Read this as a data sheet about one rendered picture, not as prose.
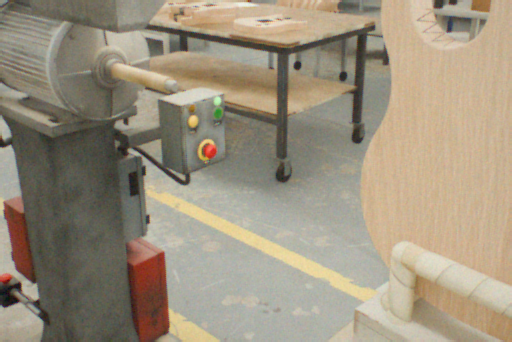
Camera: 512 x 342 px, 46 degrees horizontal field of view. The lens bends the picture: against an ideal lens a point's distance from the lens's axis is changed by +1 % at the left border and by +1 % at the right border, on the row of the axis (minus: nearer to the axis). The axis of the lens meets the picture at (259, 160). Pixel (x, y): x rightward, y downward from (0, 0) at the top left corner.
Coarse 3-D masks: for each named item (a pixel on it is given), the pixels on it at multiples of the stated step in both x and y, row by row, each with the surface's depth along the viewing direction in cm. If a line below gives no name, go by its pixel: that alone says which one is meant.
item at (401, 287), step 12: (396, 264) 73; (396, 276) 73; (408, 276) 73; (396, 288) 74; (408, 288) 73; (396, 300) 74; (408, 300) 74; (396, 312) 75; (408, 312) 75; (396, 324) 75
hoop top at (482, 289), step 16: (400, 256) 72; (416, 256) 71; (432, 256) 70; (416, 272) 71; (432, 272) 69; (448, 272) 68; (464, 272) 67; (448, 288) 68; (464, 288) 66; (480, 288) 65; (496, 288) 64; (480, 304) 66; (496, 304) 64
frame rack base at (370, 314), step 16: (368, 304) 79; (416, 304) 79; (368, 320) 77; (384, 320) 76; (416, 320) 76; (432, 320) 76; (448, 320) 76; (368, 336) 78; (384, 336) 76; (400, 336) 74; (416, 336) 74; (432, 336) 74; (448, 336) 74; (464, 336) 74; (480, 336) 74
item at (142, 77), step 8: (120, 64) 134; (112, 72) 134; (120, 72) 132; (128, 72) 130; (136, 72) 129; (144, 72) 128; (128, 80) 131; (136, 80) 129; (144, 80) 127; (152, 80) 125; (160, 80) 123; (152, 88) 126; (160, 88) 124
